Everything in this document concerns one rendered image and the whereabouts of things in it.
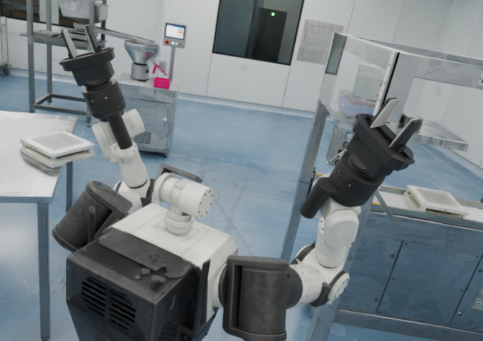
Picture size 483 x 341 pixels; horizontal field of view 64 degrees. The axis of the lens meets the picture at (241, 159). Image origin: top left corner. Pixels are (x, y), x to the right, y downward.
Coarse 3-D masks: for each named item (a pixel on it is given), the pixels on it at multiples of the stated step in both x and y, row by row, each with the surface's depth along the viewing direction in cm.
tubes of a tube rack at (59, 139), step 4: (48, 136) 198; (52, 136) 199; (56, 136) 199; (60, 136) 201; (64, 136) 202; (40, 140) 192; (44, 140) 192; (48, 140) 193; (52, 140) 194; (56, 140) 195; (60, 140) 196; (64, 140) 196; (68, 140) 198; (72, 140) 198; (76, 140) 199; (52, 144) 191; (56, 144) 191; (60, 144) 191; (64, 144) 192; (68, 144) 194
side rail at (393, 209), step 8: (376, 208) 201; (392, 208) 200; (400, 208) 201; (416, 216) 202; (424, 216) 201; (432, 216) 201; (440, 216) 201; (448, 216) 202; (464, 224) 202; (472, 224) 202; (480, 224) 202
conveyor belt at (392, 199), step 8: (384, 192) 226; (376, 200) 214; (384, 200) 216; (392, 200) 218; (400, 200) 220; (408, 208) 211; (464, 208) 225; (472, 208) 227; (408, 216) 204; (472, 216) 216; (480, 216) 218; (456, 224) 204
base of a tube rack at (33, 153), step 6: (24, 150) 192; (30, 150) 191; (36, 150) 193; (84, 150) 202; (30, 156) 190; (36, 156) 188; (42, 156) 188; (48, 156) 189; (66, 156) 192; (72, 156) 193; (78, 156) 195; (84, 156) 198; (90, 156) 201; (42, 162) 186; (48, 162) 184; (60, 162) 186; (66, 162) 189
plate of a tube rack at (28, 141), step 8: (72, 136) 205; (24, 144) 190; (32, 144) 188; (40, 144) 189; (80, 144) 198; (88, 144) 199; (40, 152) 185; (48, 152) 183; (56, 152) 184; (64, 152) 186; (72, 152) 190
